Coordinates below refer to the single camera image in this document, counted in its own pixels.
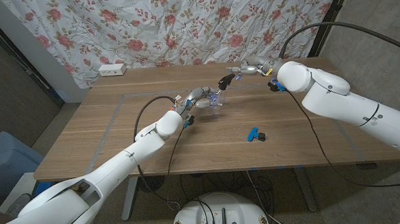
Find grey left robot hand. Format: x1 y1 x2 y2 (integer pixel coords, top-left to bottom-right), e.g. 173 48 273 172
179 86 224 116

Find black backdrop frame pole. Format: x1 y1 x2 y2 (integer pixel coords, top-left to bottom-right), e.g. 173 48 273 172
305 0 358 58
0 4 66 110

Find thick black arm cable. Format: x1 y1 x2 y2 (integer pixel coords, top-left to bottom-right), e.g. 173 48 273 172
276 17 400 62
130 94 184 205

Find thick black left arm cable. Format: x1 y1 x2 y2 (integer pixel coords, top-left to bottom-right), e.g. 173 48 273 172
130 94 184 205

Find floral backdrop cloth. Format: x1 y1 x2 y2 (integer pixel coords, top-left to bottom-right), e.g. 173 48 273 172
0 0 346 94

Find thin black left camera cable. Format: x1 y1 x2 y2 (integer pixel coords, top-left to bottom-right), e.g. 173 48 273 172
164 126 191 210

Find grey table leg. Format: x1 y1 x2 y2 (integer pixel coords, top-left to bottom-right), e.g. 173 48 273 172
120 176 140 223
294 167 318 213

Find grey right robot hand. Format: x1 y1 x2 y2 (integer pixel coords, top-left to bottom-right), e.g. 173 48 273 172
225 54 284 80

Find grey shoe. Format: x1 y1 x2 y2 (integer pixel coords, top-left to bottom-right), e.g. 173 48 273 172
5 192 34 219

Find white power strip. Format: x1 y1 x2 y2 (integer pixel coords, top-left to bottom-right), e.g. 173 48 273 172
97 62 127 77

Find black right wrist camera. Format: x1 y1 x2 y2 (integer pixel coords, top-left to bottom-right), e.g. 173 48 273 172
267 79 288 93

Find thin black right camera cable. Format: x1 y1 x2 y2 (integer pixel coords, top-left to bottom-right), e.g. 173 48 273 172
284 84 400 193

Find blue plastic bin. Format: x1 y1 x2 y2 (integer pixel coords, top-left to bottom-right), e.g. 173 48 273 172
0 129 47 202

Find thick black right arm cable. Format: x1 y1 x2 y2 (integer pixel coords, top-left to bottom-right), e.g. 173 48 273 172
276 17 400 62

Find thin black camera cable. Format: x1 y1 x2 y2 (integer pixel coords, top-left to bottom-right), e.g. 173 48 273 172
164 126 191 210
284 84 400 193

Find blue and black clip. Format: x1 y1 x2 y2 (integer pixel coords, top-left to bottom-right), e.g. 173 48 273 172
246 126 266 143

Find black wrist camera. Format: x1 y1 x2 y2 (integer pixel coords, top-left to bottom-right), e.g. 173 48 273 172
182 114 196 129
267 79 288 93

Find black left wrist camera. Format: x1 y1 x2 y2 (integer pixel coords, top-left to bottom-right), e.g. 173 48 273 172
182 114 196 129

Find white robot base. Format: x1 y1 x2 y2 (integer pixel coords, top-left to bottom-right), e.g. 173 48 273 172
169 189 271 224

